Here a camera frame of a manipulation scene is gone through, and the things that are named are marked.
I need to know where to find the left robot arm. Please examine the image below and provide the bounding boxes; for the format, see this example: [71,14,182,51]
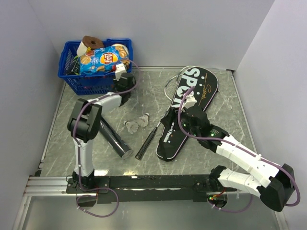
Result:
[67,72,137,193]

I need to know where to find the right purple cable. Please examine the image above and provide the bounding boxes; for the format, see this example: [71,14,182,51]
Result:
[177,86,301,207]

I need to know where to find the blue Lays chip bag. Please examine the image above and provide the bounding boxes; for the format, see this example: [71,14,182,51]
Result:
[79,44,130,75]

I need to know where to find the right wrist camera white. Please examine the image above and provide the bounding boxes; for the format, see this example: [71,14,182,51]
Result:
[183,94,197,109]

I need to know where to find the badminton racket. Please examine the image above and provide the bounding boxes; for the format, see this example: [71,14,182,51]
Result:
[135,66,194,160]

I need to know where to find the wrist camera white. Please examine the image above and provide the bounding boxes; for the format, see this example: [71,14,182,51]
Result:
[183,94,197,109]
[115,63,127,78]

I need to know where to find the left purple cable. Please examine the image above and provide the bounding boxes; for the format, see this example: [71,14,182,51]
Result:
[73,59,141,192]

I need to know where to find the purple cable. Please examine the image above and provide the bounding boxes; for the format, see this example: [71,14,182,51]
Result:
[177,86,301,207]
[73,59,141,192]

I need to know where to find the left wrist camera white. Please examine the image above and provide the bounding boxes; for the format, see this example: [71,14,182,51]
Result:
[115,63,127,78]

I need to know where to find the aluminium frame rail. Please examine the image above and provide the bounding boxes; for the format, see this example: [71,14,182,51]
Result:
[24,176,68,196]

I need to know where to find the brown chocolate donut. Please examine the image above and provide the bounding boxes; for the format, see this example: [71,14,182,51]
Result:
[82,35,104,49]

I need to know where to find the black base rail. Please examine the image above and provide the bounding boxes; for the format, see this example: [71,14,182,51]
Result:
[66,174,236,204]

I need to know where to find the white shuttlecock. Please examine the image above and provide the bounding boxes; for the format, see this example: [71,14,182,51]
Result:
[124,121,139,134]
[136,113,150,127]

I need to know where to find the black shuttlecock tube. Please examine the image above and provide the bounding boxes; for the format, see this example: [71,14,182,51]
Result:
[99,116,133,160]

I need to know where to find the black racket cover bag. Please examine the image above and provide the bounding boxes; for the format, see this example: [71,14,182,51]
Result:
[156,66,219,161]

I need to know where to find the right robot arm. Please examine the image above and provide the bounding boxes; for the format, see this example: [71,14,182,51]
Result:
[161,106,296,212]

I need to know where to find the blue plastic basket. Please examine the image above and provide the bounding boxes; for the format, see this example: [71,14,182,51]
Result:
[58,38,133,96]

